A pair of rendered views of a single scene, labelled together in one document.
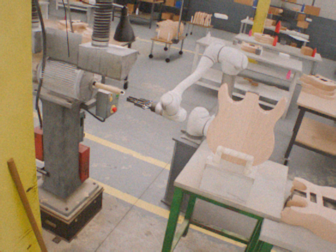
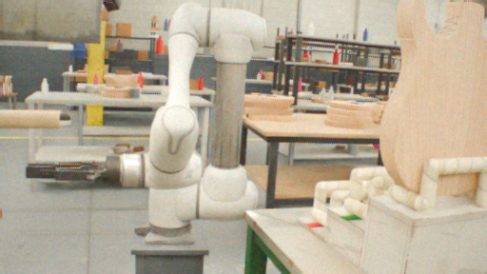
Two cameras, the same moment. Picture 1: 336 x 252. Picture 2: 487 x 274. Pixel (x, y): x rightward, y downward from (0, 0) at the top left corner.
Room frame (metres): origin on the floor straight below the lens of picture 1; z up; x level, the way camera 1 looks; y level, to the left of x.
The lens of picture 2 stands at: (0.98, 0.52, 1.38)
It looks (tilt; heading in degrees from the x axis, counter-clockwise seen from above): 10 degrees down; 324
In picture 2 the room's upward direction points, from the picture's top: 4 degrees clockwise
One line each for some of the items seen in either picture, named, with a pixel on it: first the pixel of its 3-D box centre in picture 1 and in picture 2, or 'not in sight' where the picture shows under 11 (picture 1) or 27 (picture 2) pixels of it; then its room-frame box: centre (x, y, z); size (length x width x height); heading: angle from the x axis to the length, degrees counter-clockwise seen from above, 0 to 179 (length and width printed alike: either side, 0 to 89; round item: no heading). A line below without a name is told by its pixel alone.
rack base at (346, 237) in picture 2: not in sight; (386, 231); (1.61, -0.40, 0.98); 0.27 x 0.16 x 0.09; 76
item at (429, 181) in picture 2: (218, 156); (428, 189); (1.43, -0.27, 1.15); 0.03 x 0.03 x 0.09
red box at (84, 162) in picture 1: (74, 157); not in sight; (2.10, 0.73, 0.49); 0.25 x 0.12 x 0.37; 72
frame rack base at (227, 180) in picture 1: (228, 177); (432, 239); (1.46, -0.36, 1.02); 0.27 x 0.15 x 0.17; 76
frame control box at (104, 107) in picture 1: (97, 103); not in sight; (2.13, 0.56, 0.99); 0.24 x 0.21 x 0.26; 72
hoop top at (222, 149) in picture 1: (235, 153); (461, 166); (1.41, -0.35, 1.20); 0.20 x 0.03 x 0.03; 75
